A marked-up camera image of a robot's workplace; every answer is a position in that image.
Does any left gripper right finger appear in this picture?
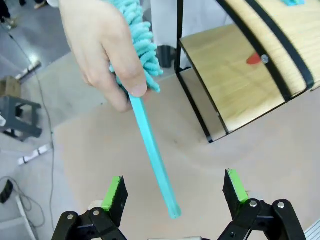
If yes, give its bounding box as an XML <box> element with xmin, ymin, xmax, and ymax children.
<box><xmin>217</xmin><ymin>168</ymin><xmax>307</xmax><ymax>240</ymax></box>

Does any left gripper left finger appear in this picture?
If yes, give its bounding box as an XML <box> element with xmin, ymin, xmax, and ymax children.
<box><xmin>51</xmin><ymin>175</ymin><xmax>130</xmax><ymax>240</ymax></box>

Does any teal chenille duster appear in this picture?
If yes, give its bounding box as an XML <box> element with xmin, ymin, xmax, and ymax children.
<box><xmin>108</xmin><ymin>0</ymin><xmax>182</xmax><ymax>221</ymax></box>

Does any wooden two-tier black-framed shelf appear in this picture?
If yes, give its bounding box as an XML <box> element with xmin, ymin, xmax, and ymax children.
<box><xmin>176</xmin><ymin>0</ymin><xmax>320</xmax><ymax>145</ymax></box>

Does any person's right hand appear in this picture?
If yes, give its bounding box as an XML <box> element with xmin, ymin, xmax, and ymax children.
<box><xmin>58</xmin><ymin>0</ymin><xmax>152</xmax><ymax>113</ymax></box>

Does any white table foot bar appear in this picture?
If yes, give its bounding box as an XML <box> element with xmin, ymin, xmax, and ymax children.
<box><xmin>18</xmin><ymin>61</ymin><xmax>42</xmax><ymax>79</ymax></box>
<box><xmin>17</xmin><ymin>144</ymin><xmax>54</xmax><ymax>166</ymax></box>

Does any black power strip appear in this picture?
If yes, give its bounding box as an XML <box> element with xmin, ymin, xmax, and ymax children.
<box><xmin>0</xmin><ymin>179</ymin><xmax>14</xmax><ymax>204</ymax></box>

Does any grey plastic stool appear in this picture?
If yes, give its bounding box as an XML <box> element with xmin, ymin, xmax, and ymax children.
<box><xmin>0</xmin><ymin>96</ymin><xmax>43</xmax><ymax>142</ymax></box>

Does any red paper scrap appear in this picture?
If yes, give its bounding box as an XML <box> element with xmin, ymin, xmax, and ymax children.
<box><xmin>246</xmin><ymin>52</ymin><xmax>263</xmax><ymax>66</ymax></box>

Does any brown cardboard box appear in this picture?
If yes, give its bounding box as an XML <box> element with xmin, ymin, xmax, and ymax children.
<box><xmin>0</xmin><ymin>76</ymin><xmax>22</xmax><ymax>98</ymax></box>

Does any person in white lab coat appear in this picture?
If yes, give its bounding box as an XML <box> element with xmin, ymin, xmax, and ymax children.
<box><xmin>149</xmin><ymin>0</ymin><xmax>236</xmax><ymax>71</ymax></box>

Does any grooved aluminium base plate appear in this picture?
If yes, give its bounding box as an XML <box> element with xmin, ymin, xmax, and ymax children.
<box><xmin>303</xmin><ymin>219</ymin><xmax>320</xmax><ymax>240</ymax></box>

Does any thin black floor cable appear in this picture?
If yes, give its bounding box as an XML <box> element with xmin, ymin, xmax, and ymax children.
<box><xmin>7</xmin><ymin>31</ymin><xmax>56</xmax><ymax>231</ymax></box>

